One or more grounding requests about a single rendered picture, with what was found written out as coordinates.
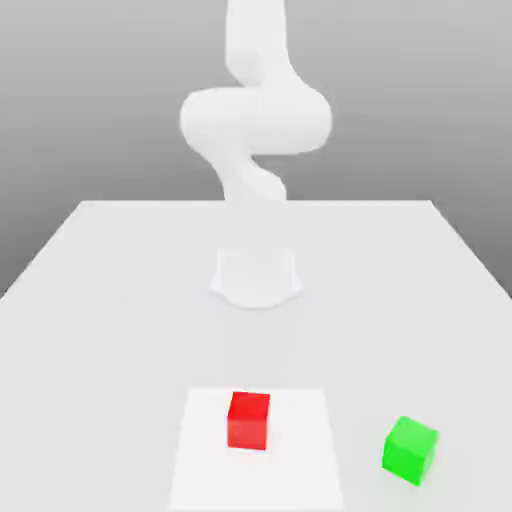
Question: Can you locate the small green cube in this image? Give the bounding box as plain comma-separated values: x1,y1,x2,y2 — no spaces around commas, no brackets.
381,415,440,488

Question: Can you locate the small red cube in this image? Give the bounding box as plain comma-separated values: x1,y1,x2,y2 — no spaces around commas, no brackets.
226,390,272,452

